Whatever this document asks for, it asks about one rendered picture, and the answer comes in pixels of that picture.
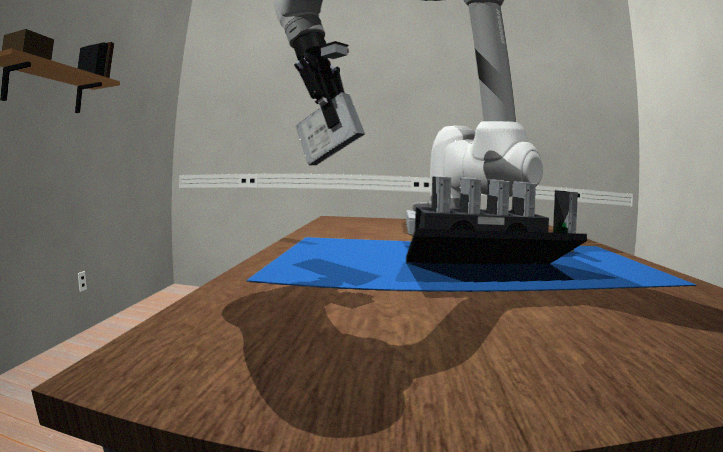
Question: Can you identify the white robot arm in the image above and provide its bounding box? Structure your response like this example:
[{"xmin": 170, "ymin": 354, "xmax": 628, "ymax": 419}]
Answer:
[{"xmin": 274, "ymin": 0, "xmax": 543, "ymax": 208}]

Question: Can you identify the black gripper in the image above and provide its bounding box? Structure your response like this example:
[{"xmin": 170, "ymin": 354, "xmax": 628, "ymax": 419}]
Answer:
[{"xmin": 293, "ymin": 32, "xmax": 345, "ymax": 129}]

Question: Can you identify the blue flat mat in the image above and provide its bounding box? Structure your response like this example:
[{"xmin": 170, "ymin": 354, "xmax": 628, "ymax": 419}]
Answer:
[{"xmin": 247, "ymin": 237, "xmax": 696, "ymax": 292}]

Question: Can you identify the status display screen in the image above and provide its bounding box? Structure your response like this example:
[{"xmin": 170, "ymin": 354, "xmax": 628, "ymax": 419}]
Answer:
[{"xmin": 406, "ymin": 228, "xmax": 587, "ymax": 264}]

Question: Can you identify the dark grey drive dock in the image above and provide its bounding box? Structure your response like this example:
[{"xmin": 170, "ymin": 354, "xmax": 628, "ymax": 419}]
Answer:
[{"xmin": 415, "ymin": 207, "xmax": 549, "ymax": 232}]

